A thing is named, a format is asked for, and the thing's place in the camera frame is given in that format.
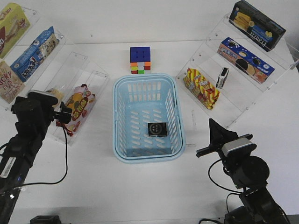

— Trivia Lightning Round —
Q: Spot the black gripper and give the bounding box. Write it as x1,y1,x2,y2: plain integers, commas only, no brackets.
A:
11,91,72,135
196,118,253,160

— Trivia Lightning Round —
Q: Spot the black white tissue pack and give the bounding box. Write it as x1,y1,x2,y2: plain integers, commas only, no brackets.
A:
148,122,168,137
216,67,229,89

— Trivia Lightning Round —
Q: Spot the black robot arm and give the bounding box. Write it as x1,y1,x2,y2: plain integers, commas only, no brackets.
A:
196,119,290,224
0,90,71,224

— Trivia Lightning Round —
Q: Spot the light blue plastic basket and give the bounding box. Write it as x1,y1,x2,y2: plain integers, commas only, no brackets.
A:
112,73,185,164

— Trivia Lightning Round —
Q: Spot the beige Pocky box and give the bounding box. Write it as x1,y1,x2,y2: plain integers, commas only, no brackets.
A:
0,59,25,104

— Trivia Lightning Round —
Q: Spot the blue cookie bag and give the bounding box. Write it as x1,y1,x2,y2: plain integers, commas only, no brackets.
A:
10,26,59,83

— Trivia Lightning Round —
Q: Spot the pink yellow snack bag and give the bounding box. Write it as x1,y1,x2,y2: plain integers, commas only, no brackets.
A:
56,84,96,137

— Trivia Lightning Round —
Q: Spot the red yellow striped snack bag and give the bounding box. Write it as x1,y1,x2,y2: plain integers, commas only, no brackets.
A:
183,68,220,110

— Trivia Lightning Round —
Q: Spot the clear acrylic left shelf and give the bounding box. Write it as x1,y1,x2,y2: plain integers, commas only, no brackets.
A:
0,6,111,147

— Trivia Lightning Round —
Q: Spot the clear acrylic shelf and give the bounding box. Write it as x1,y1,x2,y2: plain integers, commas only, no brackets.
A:
0,6,111,147
176,14,299,128

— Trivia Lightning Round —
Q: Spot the clear acrylic right shelf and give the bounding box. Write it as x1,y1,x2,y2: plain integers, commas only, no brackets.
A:
176,14,299,128

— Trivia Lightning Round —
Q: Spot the blue sandwich cookie box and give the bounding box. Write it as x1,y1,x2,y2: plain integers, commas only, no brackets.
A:
217,37,275,84

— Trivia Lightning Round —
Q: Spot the yellow green snack box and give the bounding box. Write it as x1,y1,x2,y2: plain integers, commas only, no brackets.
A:
0,3,31,59

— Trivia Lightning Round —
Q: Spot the multicolour puzzle cube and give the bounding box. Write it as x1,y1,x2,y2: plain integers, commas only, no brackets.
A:
130,46,151,74

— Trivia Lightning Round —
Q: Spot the black wafer box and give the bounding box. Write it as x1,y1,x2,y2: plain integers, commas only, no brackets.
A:
228,0,286,52

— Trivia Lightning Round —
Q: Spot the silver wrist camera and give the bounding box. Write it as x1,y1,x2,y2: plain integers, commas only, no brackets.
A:
221,138,256,157

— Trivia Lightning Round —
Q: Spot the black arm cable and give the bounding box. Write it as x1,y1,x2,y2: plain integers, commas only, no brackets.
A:
0,121,69,194
198,160,245,224

